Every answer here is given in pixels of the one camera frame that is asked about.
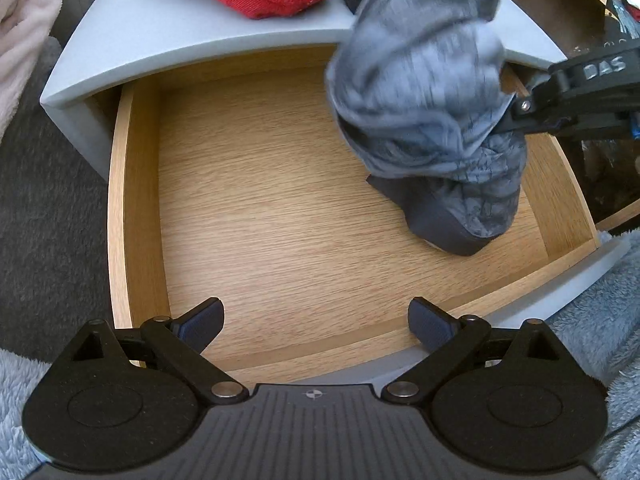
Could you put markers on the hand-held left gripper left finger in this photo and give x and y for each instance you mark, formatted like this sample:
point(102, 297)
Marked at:
point(202, 322)

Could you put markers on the wooden drawer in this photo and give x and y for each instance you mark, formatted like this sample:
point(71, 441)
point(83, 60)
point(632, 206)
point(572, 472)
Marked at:
point(280, 200)

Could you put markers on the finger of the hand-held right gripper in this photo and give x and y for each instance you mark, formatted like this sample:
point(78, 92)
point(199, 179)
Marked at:
point(585, 105)

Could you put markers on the dark grey bed side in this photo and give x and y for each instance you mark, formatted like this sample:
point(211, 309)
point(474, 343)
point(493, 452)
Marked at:
point(40, 210)

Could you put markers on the grey patterned underwear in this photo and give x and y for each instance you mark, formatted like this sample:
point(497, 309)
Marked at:
point(415, 85)

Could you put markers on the pale pink blanket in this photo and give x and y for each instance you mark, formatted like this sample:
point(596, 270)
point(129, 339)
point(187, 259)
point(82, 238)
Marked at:
point(25, 35)

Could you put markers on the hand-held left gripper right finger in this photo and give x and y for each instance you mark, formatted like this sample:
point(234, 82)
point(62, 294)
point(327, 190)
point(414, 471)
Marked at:
point(432, 325)

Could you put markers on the grey nightstand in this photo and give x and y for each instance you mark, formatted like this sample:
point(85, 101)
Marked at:
point(125, 35)

